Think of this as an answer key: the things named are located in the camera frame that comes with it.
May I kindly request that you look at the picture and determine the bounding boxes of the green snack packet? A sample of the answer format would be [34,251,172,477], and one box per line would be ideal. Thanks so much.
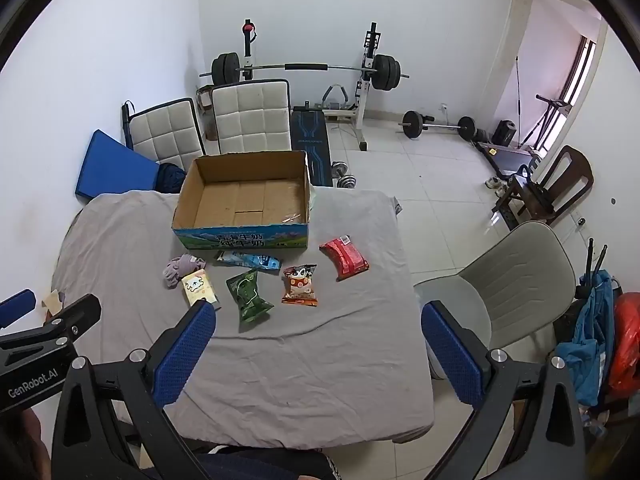
[225,268,275,333]

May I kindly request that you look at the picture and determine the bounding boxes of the blue white packet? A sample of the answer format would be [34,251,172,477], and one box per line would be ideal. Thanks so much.
[216,250,282,274]

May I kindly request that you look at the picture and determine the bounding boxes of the blue foam mat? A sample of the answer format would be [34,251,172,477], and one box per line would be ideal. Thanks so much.
[75,130,162,206]

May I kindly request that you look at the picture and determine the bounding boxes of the person's left forearm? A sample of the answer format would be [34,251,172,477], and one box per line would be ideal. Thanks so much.
[0,407,53,480]

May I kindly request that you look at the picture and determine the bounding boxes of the white padded chair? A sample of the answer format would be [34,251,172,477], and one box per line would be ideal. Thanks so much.
[210,79,292,156]
[129,98,206,166]

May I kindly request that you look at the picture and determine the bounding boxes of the white barbell rack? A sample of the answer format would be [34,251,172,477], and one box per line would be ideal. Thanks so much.
[235,20,383,152]

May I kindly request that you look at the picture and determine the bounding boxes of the blue jacket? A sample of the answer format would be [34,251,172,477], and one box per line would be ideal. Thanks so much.
[556,270,624,407]

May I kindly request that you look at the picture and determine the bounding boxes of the grey plastic chair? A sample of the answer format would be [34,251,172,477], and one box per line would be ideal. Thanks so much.
[414,221,577,381]

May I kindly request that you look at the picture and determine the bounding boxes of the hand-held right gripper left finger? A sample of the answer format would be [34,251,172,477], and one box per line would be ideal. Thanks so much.
[51,299,217,480]

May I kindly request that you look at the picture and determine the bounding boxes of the black exercise machine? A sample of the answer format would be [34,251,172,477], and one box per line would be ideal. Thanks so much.
[474,140,541,177]

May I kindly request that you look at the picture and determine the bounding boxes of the yellow snack packet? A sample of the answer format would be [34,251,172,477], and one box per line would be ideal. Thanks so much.
[181,269,222,311]

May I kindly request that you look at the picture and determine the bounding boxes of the grey table cloth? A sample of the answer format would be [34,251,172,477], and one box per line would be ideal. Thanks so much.
[52,189,435,448]

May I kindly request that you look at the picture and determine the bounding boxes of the black weight bench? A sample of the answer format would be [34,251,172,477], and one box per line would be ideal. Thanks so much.
[291,105,332,188]

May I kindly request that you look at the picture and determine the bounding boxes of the black speaker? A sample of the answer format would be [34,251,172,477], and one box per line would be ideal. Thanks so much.
[492,120,518,147]

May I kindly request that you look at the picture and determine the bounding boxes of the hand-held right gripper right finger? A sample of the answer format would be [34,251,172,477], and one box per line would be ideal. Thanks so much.
[421,300,587,480]

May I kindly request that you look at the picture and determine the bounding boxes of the dark blue knitted cushion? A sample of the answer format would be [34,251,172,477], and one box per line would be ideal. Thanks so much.
[155,162,187,195]

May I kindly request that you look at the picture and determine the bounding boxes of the open cardboard box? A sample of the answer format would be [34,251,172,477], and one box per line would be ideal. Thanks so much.
[171,150,313,252]

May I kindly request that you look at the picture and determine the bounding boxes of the window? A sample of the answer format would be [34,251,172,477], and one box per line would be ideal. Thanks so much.
[565,35,599,107]

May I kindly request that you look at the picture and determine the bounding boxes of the purple cloth bundle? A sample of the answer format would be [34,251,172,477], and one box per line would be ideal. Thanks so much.
[162,254,207,290]

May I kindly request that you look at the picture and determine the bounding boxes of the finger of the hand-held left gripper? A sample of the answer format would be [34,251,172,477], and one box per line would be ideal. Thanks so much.
[0,289,37,330]
[0,293,103,357]

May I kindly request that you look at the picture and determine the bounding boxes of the beige paper scrap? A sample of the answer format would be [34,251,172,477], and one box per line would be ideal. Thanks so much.
[42,290,67,318]

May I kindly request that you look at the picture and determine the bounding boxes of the dark wooden chair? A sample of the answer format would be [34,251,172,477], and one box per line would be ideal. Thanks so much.
[492,145,595,226]

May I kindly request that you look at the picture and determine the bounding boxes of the long barbell with black plates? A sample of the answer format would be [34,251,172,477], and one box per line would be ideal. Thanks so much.
[199,52,411,92]

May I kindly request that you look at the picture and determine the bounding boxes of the person's dark shorts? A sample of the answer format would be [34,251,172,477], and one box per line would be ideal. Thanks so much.
[197,444,343,480]

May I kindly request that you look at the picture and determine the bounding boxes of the short barbell with black plates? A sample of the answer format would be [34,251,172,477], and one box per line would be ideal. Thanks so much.
[398,110,476,142]

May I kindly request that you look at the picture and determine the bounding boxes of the red packet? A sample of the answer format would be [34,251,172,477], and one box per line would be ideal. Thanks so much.
[319,235,370,282]

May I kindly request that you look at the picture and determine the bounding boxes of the orange snack packet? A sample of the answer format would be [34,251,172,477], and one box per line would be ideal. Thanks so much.
[281,263,319,307]

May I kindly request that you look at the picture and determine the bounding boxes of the red bag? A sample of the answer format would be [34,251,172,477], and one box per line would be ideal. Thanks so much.
[607,292,640,398]

